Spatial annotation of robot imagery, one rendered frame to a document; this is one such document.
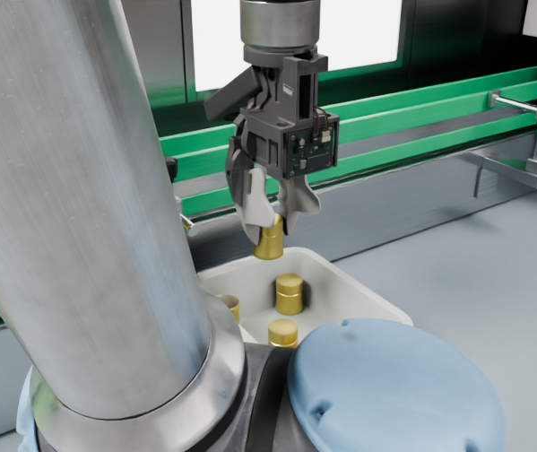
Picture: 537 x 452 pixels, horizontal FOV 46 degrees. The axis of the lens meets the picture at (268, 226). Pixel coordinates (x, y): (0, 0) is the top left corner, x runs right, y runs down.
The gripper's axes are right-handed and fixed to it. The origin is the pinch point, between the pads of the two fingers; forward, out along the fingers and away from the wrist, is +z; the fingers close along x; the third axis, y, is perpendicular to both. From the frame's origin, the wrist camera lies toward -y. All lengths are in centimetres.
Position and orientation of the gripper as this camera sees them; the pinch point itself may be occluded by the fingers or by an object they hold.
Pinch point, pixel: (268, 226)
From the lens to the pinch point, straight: 69.9
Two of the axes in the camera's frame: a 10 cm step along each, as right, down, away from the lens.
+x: 8.3, -2.6, 5.0
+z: 0.0, 8.9, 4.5
